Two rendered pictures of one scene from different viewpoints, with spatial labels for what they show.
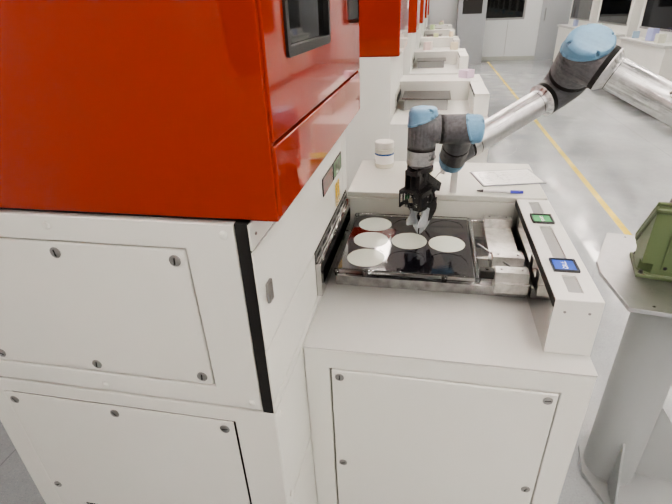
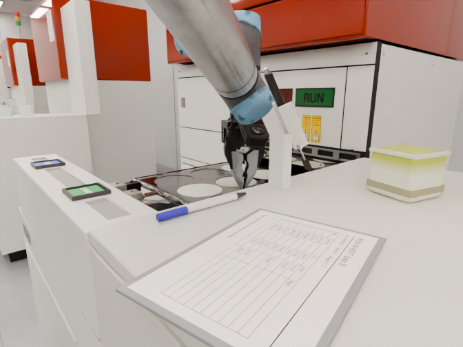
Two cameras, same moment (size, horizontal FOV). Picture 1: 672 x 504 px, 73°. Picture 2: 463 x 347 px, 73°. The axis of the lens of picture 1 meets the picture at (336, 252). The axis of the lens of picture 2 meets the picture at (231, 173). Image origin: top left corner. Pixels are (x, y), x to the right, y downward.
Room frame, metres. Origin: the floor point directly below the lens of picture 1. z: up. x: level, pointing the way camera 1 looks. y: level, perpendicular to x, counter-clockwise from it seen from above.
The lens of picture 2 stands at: (1.61, -0.81, 1.11)
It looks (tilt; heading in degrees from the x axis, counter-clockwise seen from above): 14 degrees down; 127
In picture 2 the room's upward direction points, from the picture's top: straight up
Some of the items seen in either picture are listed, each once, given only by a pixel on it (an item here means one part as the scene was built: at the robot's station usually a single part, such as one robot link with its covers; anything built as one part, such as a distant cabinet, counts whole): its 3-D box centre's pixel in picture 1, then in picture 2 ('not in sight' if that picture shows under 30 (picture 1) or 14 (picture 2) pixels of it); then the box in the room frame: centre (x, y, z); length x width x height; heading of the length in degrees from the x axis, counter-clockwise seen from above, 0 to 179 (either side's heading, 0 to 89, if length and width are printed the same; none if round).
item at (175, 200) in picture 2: (473, 246); (171, 197); (1.13, -0.39, 0.90); 0.38 x 0.01 x 0.01; 168
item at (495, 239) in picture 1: (502, 254); not in sight; (1.13, -0.47, 0.87); 0.36 x 0.08 x 0.03; 168
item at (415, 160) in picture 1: (421, 158); not in sight; (1.21, -0.24, 1.13); 0.08 x 0.08 x 0.05
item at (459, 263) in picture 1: (408, 242); (235, 182); (1.17, -0.21, 0.90); 0.34 x 0.34 x 0.01; 78
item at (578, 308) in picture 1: (546, 263); (69, 213); (1.03, -0.55, 0.89); 0.55 x 0.09 x 0.14; 168
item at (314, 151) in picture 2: (333, 221); (287, 146); (1.20, 0.00, 0.96); 0.44 x 0.01 x 0.02; 168
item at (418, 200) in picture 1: (417, 186); (240, 120); (1.20, -0.24, 1.05); 0.09 x 0.08 x 0.12; 142
